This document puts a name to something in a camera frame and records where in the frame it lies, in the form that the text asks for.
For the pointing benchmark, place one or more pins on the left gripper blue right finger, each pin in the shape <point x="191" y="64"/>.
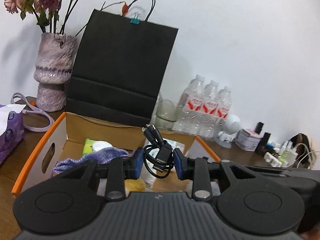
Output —
<point x="183" y="165"/>

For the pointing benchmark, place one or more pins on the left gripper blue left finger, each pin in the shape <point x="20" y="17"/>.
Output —
<point x="136" y="163"/>

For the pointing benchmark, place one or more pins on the purple knitted cloth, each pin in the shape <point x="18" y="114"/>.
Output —
<point x="103" y="156"/>

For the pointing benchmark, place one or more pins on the yellow white plush toy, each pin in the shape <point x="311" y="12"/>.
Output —
<point x="132" y="185"/>

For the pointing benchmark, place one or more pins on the white strip item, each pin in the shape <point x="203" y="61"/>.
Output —
<point x="272" y="160"/>

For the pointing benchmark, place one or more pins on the left water bottle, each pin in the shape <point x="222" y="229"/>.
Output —
<point x="189" y="107"/>

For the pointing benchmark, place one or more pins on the water bottle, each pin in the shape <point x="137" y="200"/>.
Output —
<point x="210" y="101"/>
<point x="224" y="106"/>
<point x="189" y="107"/>

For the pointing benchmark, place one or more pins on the green tissue pack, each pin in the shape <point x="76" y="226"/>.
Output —
<point x="91" y="146"/>

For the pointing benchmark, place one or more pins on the middle water bottle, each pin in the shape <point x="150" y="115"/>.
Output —
<point x="210" y="101"/>

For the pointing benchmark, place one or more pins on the white astronaut figure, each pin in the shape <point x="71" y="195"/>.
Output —
<point x="230" y="128"/>

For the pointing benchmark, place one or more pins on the black cosmetic tube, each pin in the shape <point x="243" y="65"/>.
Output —
<point x="259" y="127"/>
<point x="261" y="148"/>

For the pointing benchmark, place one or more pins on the green tinted glass cup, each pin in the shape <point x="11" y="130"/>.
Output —
<point x="167" y="113"/>

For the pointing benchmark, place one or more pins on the small tin box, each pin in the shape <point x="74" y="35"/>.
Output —
<point x="247" y="140"/>

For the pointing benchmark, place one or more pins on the brown pouch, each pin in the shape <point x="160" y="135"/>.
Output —
<point x="303" y="142"/>

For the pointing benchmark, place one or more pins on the red orange cardboard box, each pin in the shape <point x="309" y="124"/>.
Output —
<point x="68" y="135"/>

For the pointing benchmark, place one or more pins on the right water bottle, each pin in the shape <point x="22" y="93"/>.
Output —
<point x="224" y="106"/>

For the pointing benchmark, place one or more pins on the black paper bag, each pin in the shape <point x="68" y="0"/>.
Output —
<point x="119" y="68"/>

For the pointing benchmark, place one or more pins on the purple tissue pack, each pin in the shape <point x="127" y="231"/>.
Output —
<point x="12" y="128"/>

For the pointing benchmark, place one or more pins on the purple textured vase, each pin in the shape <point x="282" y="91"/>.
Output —
<point x="53" y="69"/>

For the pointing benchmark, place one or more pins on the teal binder clip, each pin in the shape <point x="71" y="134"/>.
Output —
<point x="135" y="21"/>

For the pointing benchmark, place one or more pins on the white charger with cable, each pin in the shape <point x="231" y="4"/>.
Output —
<point x="290" y="160"/>

